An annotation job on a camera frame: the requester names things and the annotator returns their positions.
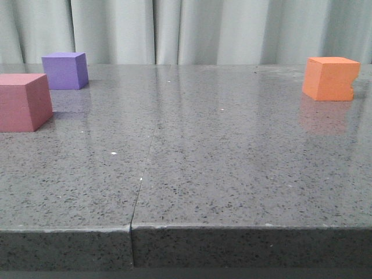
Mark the orange foam cube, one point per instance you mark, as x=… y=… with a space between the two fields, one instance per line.
x=330 y=78

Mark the grey-green curtain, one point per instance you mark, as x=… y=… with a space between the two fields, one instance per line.
x=186 y=32

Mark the purple foam cube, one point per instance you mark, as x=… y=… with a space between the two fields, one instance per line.
x=66 y=70

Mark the red foam cube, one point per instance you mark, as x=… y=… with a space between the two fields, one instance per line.
x=25 y=102

